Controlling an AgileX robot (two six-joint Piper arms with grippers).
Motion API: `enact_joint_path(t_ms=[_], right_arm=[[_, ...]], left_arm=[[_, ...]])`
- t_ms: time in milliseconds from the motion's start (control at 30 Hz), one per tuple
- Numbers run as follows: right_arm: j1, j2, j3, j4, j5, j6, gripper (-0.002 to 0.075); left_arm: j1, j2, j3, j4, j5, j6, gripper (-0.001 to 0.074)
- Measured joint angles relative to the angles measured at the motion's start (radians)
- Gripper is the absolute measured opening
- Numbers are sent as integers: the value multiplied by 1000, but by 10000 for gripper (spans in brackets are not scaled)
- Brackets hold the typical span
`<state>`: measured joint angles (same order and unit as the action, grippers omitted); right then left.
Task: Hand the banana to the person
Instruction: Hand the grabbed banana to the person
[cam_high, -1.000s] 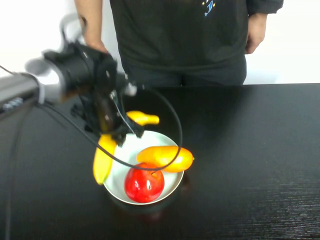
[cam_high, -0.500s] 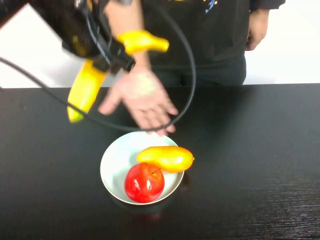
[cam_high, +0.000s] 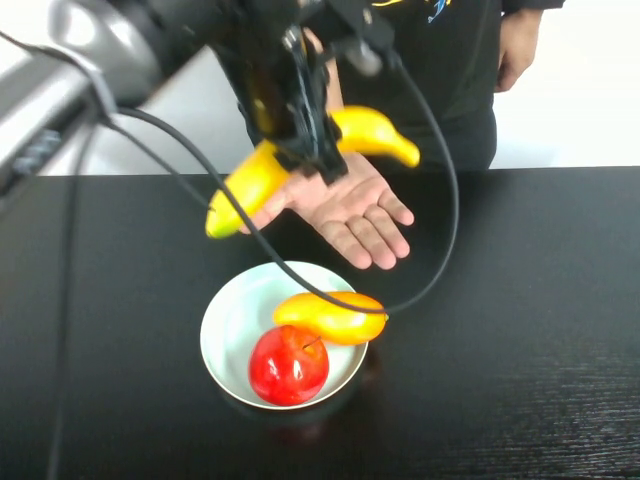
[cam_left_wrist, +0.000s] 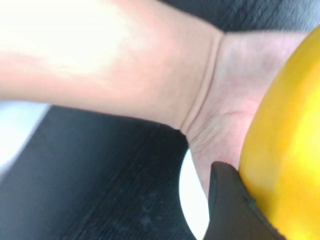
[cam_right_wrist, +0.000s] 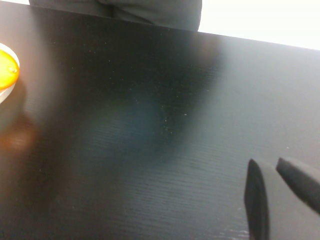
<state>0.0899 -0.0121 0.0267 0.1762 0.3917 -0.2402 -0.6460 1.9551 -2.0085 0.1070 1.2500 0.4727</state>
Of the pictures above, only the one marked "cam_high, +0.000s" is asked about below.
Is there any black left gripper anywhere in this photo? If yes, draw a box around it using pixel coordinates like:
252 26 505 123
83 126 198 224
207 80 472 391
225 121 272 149
212 0 350 187

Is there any yellow banana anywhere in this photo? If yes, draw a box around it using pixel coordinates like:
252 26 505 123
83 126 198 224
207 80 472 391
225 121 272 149
204 105 422 240

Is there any person's right forearm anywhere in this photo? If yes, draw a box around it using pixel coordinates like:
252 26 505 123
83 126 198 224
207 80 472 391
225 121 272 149
302 27 342 112

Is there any person's left forearm black sleeve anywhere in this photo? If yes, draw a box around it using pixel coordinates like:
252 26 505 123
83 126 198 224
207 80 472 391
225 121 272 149
501 0 569 14

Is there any person's right hand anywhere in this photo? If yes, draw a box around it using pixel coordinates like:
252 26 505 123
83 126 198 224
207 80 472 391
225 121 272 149
238 151 416 272

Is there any person's left hand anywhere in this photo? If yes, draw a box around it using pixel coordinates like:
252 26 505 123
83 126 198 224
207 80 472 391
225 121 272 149
494 8 544 94

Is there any black shirt torso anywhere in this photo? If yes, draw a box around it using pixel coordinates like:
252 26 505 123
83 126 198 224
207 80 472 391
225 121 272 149
234 0 504 174

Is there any orange yellow mango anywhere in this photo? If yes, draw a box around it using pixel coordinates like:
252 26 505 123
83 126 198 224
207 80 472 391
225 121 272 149
272 291 390 347

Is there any pale green bowl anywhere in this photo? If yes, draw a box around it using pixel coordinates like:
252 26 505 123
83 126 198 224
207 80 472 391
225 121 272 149
199 260 370 411

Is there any red apple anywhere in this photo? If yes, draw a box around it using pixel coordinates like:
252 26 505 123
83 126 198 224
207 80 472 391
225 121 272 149
248 324 331 407

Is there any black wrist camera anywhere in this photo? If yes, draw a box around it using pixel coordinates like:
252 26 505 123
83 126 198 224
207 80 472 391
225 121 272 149
324 0 397 78

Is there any thick black cable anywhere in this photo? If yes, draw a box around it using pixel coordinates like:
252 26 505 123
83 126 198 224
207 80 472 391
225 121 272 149
112 52 462 317

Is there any thin black cable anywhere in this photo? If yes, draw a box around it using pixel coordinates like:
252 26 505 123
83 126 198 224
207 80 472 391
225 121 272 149
0 29 214 211

